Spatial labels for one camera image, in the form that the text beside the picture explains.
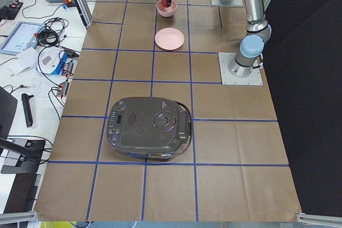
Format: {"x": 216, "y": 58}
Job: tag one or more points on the red yellow apple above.
{"x": 166, "y": 3}

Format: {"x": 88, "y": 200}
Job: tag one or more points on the pink bowl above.
{"x": 166, "y": 11}

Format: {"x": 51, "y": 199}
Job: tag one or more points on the pink plate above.
{"x": 169, "y": 39}

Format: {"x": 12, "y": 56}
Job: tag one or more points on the blue white box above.
{"x": 51, "y": 61}

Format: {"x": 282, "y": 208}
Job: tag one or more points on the dark grey rice cooker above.
{"x": 150, "y": 127}

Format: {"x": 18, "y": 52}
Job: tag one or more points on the near teach pendant tablet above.
{"x": 21, "y": 38}

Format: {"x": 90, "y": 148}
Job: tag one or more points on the black bar tool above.
{"x": 25, "y": 98}

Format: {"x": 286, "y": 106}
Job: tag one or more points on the black monitor stand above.
{"x": 23, "y": 155}

